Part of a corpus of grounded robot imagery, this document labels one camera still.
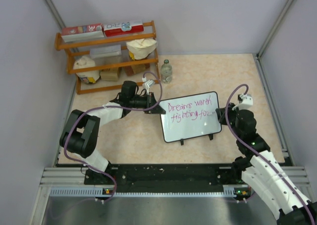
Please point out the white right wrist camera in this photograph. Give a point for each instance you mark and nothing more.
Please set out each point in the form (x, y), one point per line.
(245, 101)

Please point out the grey slotted cable duct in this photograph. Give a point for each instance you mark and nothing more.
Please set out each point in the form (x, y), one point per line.
(227, 191)

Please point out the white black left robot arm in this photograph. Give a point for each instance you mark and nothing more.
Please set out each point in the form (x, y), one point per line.
(80, 134)

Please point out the tan cardboard box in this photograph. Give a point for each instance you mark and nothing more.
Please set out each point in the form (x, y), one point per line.
(110, 74)

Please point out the white flour bag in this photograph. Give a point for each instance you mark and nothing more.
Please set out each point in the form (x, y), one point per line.
(87, 77)

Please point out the orange wooden shelf rack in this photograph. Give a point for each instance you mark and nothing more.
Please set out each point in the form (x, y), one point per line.
(76, 50)

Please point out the clear glass bottle green cap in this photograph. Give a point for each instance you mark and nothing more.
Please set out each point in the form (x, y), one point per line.
(166, 72)

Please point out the red white box left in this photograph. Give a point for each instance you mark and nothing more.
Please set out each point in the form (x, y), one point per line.
(84, 32)

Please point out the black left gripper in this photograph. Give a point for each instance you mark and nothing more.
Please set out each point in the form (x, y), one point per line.
(150, 100)

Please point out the cream paper bag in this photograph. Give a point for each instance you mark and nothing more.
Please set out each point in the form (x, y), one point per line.
(141, 48)

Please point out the red white box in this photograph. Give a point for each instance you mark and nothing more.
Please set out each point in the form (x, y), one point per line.
(84, 32)
(123, 28)

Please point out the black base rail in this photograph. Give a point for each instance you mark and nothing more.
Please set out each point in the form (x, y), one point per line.
(172, 177)

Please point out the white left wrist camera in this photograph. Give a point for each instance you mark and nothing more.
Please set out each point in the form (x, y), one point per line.
(147, 83)

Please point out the red white box right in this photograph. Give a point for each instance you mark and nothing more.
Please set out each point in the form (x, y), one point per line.
(123, 28)

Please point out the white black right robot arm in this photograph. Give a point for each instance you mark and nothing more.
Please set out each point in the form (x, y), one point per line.
(258, 168)

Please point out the black framed whiteboard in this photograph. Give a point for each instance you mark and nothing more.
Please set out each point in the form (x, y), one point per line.
(187, 117)

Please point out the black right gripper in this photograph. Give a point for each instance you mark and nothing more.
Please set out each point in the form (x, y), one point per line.
(221, 112)

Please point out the clear plastic container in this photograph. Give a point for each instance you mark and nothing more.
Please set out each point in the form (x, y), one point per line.
(106, 55)

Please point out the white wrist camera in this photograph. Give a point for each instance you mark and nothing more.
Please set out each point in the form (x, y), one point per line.
(245, 101)
(147, 83)

